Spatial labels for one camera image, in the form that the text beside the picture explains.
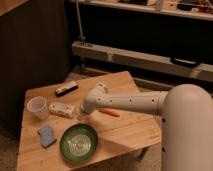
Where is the white plastic bottle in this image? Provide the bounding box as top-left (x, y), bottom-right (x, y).
top-left (49, 102), bottom-right (75, 118)

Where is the green ceramic bowl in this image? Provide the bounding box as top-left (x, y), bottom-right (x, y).
top-left (60, 124), bottom-right (99, 164)

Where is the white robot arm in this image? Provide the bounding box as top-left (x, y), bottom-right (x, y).
top-left (80, 83), bottom-right (213, 171)

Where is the orange carrot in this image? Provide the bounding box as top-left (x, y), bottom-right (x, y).
top-left (99, 108), bottom-right (120, 117)

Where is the black and white eraser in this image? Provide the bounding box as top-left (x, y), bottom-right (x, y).
top-left (55, 81), bottom-right (78, 97)

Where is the wooden table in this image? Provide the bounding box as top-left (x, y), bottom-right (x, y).
top-left (17, 71), bottom-right (161, 171)

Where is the clear plastic cup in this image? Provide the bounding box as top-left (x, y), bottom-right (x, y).
top-left (27, 96), bottom-right (49, 120)

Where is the blue sponge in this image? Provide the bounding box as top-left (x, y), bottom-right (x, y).
top-left (38, 125), bottom-right (57, 148)

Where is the metal shelf rack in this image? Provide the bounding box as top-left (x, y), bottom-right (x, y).
top-left (68, 0), bottom-right (213, 82)

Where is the black handle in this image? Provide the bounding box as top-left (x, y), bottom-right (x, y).
top-left (170, 58), bottom-right (201, 68)

